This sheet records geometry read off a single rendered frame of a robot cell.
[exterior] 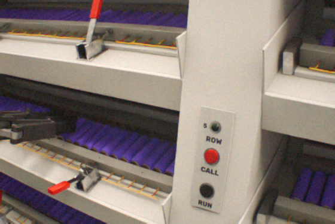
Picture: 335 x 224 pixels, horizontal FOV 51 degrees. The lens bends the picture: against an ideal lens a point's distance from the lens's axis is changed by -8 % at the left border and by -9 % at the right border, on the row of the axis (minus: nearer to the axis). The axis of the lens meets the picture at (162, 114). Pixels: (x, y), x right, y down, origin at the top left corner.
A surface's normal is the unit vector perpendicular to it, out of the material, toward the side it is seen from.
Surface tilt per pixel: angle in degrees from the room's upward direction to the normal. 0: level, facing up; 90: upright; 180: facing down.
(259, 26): 90
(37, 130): 91
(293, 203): 22
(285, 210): 112
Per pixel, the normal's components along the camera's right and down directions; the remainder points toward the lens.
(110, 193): -0.12, -0.83
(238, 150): -0.52, 0.17
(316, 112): -0.51, 0.51
